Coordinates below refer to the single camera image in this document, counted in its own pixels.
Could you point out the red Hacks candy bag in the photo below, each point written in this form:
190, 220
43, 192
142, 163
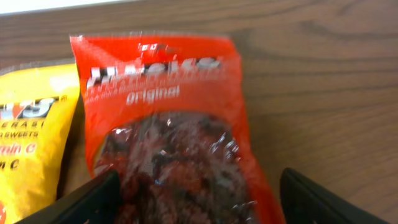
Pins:
167, 112

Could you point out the yellow Hacks candy bag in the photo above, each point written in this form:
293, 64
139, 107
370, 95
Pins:
37, 108

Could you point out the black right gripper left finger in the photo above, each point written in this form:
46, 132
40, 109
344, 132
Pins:
95, 202

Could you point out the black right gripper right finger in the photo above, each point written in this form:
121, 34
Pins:
305, 201

